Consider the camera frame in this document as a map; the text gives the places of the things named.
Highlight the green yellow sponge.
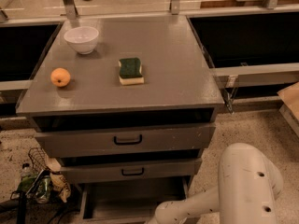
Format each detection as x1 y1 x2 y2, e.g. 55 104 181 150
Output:
119 57 144 86

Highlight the grey drawer cabinet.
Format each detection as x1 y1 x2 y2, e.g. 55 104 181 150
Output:
15 15 225 189

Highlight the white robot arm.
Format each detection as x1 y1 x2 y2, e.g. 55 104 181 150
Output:
145 143 283 224

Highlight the black wire basket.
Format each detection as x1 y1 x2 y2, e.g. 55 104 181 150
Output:
28 147 48 173

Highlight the grey bottom drawer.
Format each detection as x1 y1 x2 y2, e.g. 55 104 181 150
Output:
80 176 190 224

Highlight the grey top drawer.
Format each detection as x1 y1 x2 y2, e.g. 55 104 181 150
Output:
36 124 216 158

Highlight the grey drawer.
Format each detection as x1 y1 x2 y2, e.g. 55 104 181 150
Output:
36 124 216 158
61 158 202 184
80 176 190 224

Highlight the metal post left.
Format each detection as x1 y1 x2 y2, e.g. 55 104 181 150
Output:
63 0 78 20

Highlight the grey middle drawer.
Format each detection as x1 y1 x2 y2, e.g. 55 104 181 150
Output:
61 158 202 184

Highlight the clear plastic bottle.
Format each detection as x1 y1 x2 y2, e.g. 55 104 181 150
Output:
21 163 32 180

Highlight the white ceramic bowl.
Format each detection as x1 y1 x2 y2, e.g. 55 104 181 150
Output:
64 26 99 54

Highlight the black cable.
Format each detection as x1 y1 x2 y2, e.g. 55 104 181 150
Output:
46 203 82 224

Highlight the brown cardboard box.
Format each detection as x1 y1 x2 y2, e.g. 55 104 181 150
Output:
278 82 299 136

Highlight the green snack bag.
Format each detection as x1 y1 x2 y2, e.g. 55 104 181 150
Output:
17 175 51 204

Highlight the orange fruit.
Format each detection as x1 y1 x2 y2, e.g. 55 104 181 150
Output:
50 68 71 88

